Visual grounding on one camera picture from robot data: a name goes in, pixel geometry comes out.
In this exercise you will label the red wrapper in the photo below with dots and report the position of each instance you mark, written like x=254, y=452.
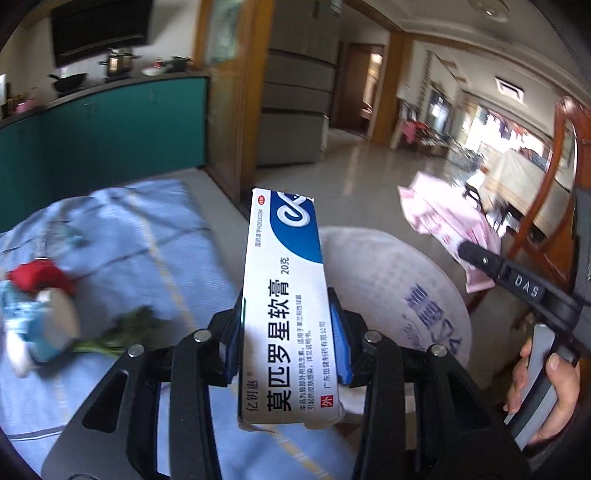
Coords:
x=41, y=274

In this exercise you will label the wooden framed glass door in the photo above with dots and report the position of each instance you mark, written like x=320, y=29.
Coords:
x=231, y=101

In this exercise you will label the teal lower cabinets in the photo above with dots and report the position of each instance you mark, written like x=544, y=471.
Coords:
x=124, y=129

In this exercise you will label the white bowl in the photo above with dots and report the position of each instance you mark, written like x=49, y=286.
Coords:
x=153, y=71

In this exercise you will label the pink bowl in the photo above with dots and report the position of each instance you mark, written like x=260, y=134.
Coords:
x=24, y=106

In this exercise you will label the television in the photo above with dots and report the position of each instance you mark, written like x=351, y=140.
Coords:
x=441, y=113

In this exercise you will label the green vegetable scraps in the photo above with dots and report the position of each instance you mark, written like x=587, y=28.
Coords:
x=124, y=330

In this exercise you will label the wooden doorway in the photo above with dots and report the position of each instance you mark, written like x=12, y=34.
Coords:
x=364, y=92

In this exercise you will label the person's right hand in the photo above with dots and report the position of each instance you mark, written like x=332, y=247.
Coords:
x=565, y=392

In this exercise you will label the black range hood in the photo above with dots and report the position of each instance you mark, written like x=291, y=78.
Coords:
x=99, y=30

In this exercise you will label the dining table with cloth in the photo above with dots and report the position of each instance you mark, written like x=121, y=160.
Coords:
x=521, y=180

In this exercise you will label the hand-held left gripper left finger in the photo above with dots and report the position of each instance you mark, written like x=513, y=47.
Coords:
x=233, y=341

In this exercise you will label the grey refrigerator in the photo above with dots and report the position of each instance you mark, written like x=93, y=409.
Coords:
x=295, y=92

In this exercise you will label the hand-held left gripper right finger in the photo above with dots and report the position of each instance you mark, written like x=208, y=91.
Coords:
x=342, y=344

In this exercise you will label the black pot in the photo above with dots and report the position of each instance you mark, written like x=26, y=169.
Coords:
x=178, y=63

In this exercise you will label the brown wooden chair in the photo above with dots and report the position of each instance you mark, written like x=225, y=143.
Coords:
x=561, y=184

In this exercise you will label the black wok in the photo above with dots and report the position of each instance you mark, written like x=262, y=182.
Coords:
x=69, y=82

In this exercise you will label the white bin with plastic liner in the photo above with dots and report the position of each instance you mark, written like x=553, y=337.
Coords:
x=397, y=286

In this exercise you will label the steel cooking pot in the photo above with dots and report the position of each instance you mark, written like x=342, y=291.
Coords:
x=117, y=64

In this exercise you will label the pink plastic packet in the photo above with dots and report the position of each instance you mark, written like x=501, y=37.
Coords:
x=438, y=212

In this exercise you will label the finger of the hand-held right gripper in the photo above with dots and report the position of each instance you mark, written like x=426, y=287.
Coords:
x=482, y=261

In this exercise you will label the blue checked tablecloth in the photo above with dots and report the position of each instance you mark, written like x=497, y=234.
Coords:
x=138, y=230

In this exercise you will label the white blue ointment box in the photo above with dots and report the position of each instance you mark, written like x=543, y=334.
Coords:
x=286, y=300

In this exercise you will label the ceiling air vent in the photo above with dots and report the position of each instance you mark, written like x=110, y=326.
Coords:
x=510, y=89

